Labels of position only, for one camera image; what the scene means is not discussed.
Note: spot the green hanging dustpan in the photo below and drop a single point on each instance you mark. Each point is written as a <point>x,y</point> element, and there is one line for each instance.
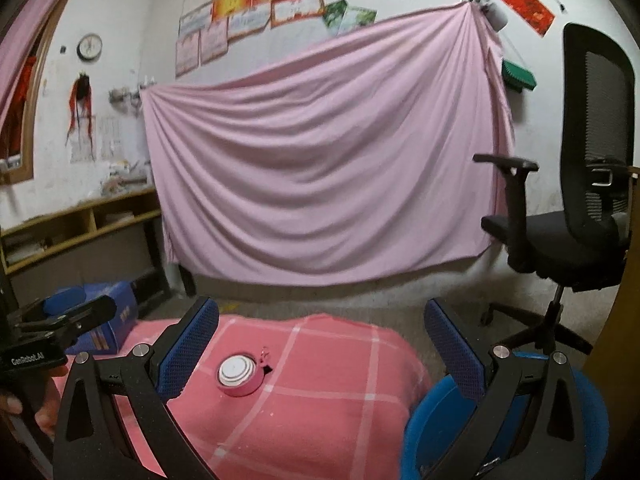
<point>517,77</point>

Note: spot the round wall clock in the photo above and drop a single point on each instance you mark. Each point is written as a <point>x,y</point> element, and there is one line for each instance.
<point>89,48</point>

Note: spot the pink checked table cloth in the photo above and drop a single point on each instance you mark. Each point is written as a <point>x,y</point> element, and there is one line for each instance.
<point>334,406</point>

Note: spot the wall certificates cluster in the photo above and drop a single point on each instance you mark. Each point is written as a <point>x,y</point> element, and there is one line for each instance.
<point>206,28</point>

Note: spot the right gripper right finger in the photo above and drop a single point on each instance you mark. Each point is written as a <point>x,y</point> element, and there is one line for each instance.
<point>548,442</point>

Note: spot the pink hanging sheet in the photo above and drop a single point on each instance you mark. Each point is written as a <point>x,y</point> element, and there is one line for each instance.
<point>351,161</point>

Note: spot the wooden shelf unit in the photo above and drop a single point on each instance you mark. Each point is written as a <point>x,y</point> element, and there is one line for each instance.
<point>45,237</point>

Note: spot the pink round lid container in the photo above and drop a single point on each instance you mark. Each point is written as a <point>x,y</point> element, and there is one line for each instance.
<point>242,374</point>

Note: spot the red hanging tassel ornament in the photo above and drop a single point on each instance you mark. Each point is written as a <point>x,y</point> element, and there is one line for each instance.
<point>80,105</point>

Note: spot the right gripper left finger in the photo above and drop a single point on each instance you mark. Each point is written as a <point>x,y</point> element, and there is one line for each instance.
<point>91,440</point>

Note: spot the black office chair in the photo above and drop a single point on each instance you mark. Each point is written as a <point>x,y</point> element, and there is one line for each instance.
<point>583,246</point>

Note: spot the red wall paper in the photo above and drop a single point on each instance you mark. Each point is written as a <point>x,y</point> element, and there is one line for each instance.
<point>534,12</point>

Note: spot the person left hand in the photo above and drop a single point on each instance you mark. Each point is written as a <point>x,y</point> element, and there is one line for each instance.
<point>37,391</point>

